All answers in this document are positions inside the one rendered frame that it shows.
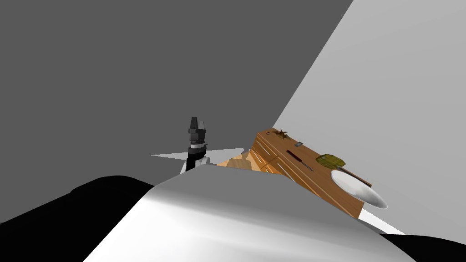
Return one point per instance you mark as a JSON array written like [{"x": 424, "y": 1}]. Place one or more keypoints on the white plate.
[{"x": 358, "y": 189}]

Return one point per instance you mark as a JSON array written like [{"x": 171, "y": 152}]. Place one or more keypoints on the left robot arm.
[{"x": 65, "y": 222}]

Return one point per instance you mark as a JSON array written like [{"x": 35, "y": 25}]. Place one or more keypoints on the green sponge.
[{"x": 330, "y": 161}]

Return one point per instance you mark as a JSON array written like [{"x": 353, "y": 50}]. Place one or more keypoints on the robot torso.
[{"x": 233, "y": 218}]

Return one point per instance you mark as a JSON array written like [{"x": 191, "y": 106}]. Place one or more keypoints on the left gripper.
[{"x": 197, "y": 135}]

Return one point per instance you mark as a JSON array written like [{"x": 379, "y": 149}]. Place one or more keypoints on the wooden drawer cabinet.
[{"x": 320, "y": 182}]

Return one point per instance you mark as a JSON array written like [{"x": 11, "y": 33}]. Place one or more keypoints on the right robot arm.
[{"x": 433, "y": 247}]

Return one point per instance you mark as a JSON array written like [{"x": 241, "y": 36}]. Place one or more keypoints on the small grey block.
[{"x": 299, "y": 144}]

